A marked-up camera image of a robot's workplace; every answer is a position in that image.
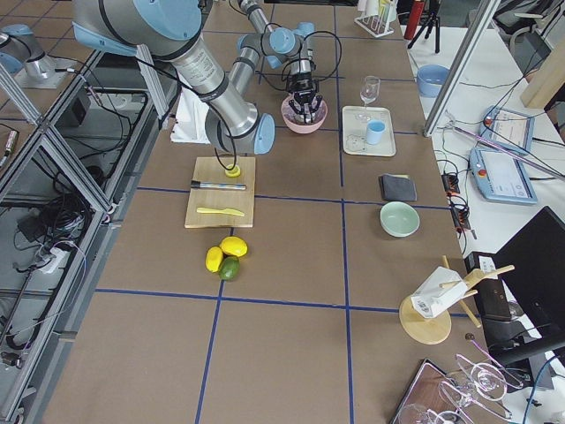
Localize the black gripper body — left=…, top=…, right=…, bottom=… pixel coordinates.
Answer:
left=286, top=73, right=319, bottom=104

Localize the metal ice scoop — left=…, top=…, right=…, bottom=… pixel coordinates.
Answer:
left=297, top=110, right=313, bottom=125

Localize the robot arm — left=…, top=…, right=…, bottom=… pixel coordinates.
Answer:
left=73, top=0, right=322, bottom=155

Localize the pink bowl of ice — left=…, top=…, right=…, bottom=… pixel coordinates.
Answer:
left=281, top=95, right=328, bottom=134

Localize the blue plastic cup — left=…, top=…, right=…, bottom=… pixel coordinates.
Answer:
left=365, top=119, right=386, bottom=146

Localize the cream serving tray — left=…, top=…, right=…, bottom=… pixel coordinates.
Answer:
left=342, top=106, right=396, bottom=157

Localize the clear wine glass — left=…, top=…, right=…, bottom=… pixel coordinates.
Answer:
left=357, top=76, right=380, bottom=121

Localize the lemon half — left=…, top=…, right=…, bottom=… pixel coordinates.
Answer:
left=224, top=164, right=241, bottom=178

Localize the wooden cutting board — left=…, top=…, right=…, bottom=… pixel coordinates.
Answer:
left=185, top=156, right=256, bottom=229

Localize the blue bowl with fork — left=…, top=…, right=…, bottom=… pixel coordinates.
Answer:
left=416, top=64, right=449, bottom=98

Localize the grey folded cloth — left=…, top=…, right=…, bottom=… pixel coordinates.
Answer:
left=379, top=174, right=418, bottom=201

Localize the metal cylinder tool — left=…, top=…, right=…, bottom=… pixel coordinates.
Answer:
left=190, top=180, right=246, bottom=191

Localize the black tripod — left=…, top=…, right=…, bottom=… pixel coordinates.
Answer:
left=407, top=0, right=441, bottom=54

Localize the yellow plastic knife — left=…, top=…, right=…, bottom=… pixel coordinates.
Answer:
left=196, top=207, right=245, bottom=217

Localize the green ceramic bowl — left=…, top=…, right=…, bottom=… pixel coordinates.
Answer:
left=380, top=201, right=420, bottom=238

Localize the yellow lemon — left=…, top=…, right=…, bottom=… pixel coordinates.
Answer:
left=219, top=236, right=248, bottom=257
left=205, top=246, right=224, bottom=273

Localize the green lime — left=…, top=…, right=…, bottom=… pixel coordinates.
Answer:
left=218, top=256, right=240, bottom=281

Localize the near blue teach pendant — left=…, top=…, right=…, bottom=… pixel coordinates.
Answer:
left=469, top=148, right=538, bottom=205

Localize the blue teach pendant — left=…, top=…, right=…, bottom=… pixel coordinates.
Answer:
left=478, top=107, right=535, bottom=155
left=469, top=148, right=538, bottom=205

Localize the far blue teach pendant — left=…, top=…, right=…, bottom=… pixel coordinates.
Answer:
left=478, top=107, right=535, bottom=155

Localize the wooden stand with base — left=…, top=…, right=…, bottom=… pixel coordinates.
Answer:
left=399, top=255, right=515, bottom=345

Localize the black monitor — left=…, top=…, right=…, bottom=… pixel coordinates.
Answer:
left=477, top=206, right=564, bottom=365

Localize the white wire cup rack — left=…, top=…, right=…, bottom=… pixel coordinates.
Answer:
left=354, top=0, right=397, bottom=38

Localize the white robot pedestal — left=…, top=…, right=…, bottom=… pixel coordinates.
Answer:
left=170, top=88, right=210, bottom=145

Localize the aluminium frame post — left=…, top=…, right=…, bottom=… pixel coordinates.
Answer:
left=423, top=0, right=501, bottom=137

